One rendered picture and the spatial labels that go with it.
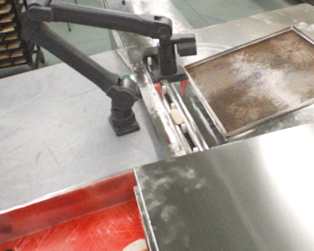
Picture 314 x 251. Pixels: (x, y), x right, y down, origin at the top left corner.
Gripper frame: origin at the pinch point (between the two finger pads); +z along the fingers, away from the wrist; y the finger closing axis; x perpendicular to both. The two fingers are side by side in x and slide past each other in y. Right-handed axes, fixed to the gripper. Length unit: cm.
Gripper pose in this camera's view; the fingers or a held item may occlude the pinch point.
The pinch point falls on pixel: (171, 95)
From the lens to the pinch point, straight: 144.6
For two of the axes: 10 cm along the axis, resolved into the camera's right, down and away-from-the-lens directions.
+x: -2.9, -5.0, 8.2
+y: 9.5, -2.2, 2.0
